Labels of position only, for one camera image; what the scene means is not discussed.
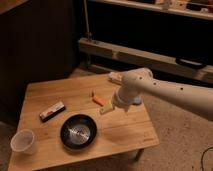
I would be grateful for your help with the wooden folding table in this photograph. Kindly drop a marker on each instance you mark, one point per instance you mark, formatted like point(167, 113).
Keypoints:
point(117, 131)

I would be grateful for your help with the black handle on case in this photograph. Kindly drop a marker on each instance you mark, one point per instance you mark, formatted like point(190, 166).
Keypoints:
point(190, 64)

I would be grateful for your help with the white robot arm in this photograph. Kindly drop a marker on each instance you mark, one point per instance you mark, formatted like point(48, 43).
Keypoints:
point(134, 83)

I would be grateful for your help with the clear plastic cup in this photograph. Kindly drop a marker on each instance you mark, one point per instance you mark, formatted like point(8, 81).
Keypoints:
point(24, 141)

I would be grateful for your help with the orange carrot toy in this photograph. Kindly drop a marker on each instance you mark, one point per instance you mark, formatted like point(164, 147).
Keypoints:
point(98, 100)

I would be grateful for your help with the long grey case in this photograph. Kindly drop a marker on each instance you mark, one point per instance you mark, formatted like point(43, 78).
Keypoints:
point(146, 59)

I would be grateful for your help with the blue sponge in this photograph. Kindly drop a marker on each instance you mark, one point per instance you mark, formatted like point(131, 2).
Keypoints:
point(137, 100)

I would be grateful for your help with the black ceramic bowl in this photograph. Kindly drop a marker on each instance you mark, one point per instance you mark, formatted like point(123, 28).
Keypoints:
point(78, 132)

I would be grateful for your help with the metal pole stand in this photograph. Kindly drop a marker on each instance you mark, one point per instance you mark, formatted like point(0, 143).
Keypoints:
point(88, 32)

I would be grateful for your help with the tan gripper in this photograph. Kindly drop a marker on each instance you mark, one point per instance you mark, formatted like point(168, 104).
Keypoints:
point(108, 107)

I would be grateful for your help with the wooden shelf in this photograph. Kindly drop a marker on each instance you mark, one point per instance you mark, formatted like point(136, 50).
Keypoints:
point(156, 8)

